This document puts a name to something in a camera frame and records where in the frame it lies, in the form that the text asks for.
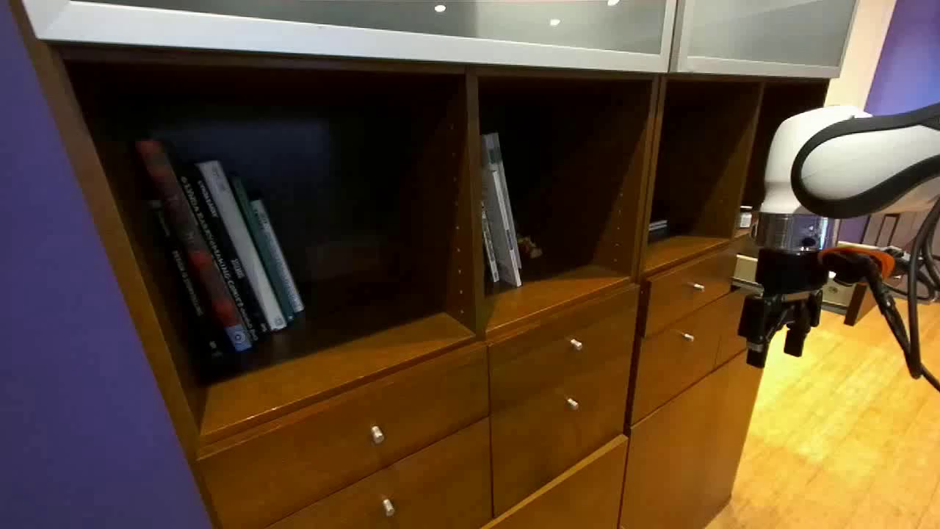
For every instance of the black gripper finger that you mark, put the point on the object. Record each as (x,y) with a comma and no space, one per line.
(756,339)
(796,339)

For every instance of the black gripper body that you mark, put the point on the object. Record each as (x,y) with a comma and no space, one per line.
(790,283)

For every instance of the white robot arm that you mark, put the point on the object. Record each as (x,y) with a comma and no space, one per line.
(860,166)

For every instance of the silver drawer knob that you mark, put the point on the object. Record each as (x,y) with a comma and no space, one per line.
(377,433)
(571,402)
(689,335)
(389,507)
(694,286)
(573,343)

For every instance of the medium wooden drawer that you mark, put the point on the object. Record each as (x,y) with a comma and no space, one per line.
(539,445)
(530,355)

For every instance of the wide wooden drawer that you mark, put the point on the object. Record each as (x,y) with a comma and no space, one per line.
(324,455)
(436,487)

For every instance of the pale background box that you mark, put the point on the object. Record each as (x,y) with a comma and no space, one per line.
(746,271)

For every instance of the narrow wooden cabinet door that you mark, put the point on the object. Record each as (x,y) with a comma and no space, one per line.
(684,458)

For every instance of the small dark shelf object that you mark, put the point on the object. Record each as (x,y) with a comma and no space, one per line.
(655,229)

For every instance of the small dark shelf ornament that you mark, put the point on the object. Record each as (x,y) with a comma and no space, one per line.
(530,246)

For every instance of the plain wooden cabinet panel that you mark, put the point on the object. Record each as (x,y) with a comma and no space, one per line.
(573,501)

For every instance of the narrow frosted glass cabinet door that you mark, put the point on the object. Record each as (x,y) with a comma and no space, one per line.
(765,29)

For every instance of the tall grey book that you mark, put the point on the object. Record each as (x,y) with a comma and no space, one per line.
(502,216)

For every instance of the thin grey book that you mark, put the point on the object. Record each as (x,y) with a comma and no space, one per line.
(487,246)

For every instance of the brown wooden shelf cabinet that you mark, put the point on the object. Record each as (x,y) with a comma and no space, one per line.
(468,194)

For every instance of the pale green spine book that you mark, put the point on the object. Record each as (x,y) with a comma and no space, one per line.
(279,261)

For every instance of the dark green spine book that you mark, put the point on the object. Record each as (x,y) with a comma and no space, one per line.
(264,257)

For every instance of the white spine book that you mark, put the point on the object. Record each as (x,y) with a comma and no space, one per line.
(239,244)

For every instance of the black spine book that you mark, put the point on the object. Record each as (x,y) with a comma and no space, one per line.
(221,266)

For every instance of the wide frosted glass cabinet door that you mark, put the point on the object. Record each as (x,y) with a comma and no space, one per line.
(295,14)

